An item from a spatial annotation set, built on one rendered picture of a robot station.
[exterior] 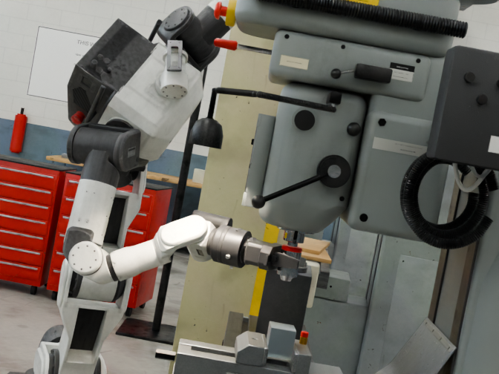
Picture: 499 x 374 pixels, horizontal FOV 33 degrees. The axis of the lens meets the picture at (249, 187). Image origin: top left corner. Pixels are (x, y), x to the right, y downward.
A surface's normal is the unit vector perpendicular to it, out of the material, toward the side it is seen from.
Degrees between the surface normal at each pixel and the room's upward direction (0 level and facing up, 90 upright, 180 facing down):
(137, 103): 58
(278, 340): 90
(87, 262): 75
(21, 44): 90
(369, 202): 90
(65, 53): 90
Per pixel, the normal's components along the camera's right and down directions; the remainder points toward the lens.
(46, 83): -0.01, 0.05
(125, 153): 0.96, 0.15
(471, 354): -0.75, -0.12
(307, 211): -0.10, 0.50
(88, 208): -0.07, -0.23
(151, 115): 0.38, -0.42
